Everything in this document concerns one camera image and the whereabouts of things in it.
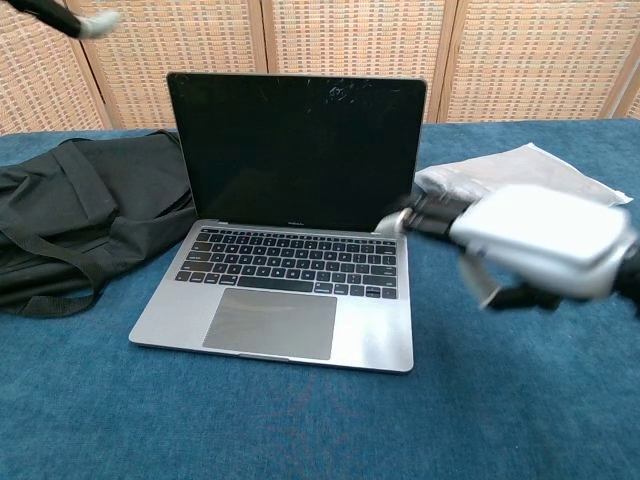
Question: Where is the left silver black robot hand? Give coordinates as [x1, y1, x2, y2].
[0, 0, 122, 40]

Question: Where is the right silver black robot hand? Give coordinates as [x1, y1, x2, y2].
[374, 183, 636, 311]

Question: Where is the silver laptop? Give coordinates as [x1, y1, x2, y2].
[128, 72, 429, 374]

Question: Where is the grey cloth in plastic bag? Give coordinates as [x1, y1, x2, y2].
[413, 143, 634, 209]

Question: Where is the woven bamboo folding screen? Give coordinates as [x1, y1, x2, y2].
[0, 0, 640, 135]

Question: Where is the black backpack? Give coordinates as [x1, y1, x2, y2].
[0, 129, 199, 319]

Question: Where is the blue table cover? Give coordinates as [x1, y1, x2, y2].
[0, 117, 640, 480]

